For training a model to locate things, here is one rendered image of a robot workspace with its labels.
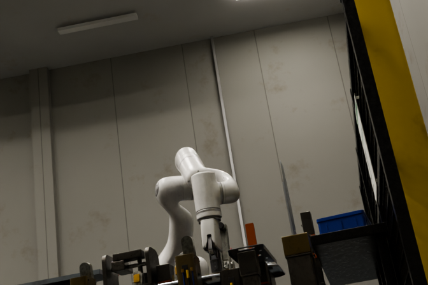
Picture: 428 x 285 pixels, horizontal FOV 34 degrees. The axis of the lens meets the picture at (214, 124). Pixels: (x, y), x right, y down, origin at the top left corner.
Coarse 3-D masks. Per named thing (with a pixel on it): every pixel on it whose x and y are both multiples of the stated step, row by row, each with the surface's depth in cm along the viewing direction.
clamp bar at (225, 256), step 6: (222, 228) 245; (222, 234) 248; (222, 240) 247; (228, 240) 246; (222, 246) 246; (228, 246) 244; (222, 252) 245; (222, 258) 243; (228, 258) 242; (222, 264) 241
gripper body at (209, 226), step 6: (204, 222) 224; (210, 222) 224; (216, 222) 227; (204, 228) 223; (210, 228) 223; (216, 228) 225; (204, 234) 223; (216, 234) 223; (204, 240) 222; (216, 240) 222; (204, 246) 221; (216, 246) 221
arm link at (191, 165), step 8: (184, 160) 254; (192, 160) 251; (200, 160) 254; (184, 168) 250; (192, 168) 245; (200, 168) 244; (208, 168) 244; (184, 176) 247; (216, 176) 242; (224, 176) 239; (224, 184) 231; (232, 184) 232; (224, 192) 230; (232, 192) 231; (224, 200) 231; (232, 200) 232
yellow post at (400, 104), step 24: (360, 0) 192; (384, 0) 190; (360, 24) 189; (384, 24) 188; (384, 48) 185; (384, 72) 183; (408, 72) 182; (384, 96) 181; (408, 96) 179; (408, 120) 177; (408, 144) 175; (408, 168) 173; (408, 192) 171
